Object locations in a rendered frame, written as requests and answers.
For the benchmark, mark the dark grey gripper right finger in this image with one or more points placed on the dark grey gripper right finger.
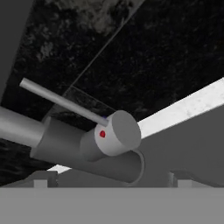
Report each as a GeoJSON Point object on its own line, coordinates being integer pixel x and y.
{"type": "Point", "coordinates": [182, 176]}

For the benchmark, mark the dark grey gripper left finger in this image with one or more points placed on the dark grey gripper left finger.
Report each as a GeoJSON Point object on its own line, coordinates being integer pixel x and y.
{"type": "Point", "coordinates": [40, 177]}

